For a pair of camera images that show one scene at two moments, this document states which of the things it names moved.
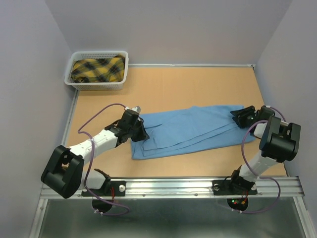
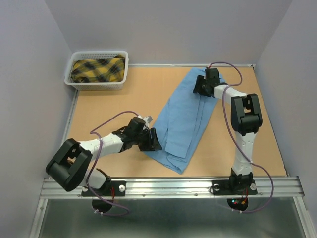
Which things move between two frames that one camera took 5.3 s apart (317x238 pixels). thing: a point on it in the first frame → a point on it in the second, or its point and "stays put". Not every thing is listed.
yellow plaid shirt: [106, 70] stays put
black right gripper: [239, 114] → [200, 79]
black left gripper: [143, 135] → [151, 143]
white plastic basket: [97, 70] stays put
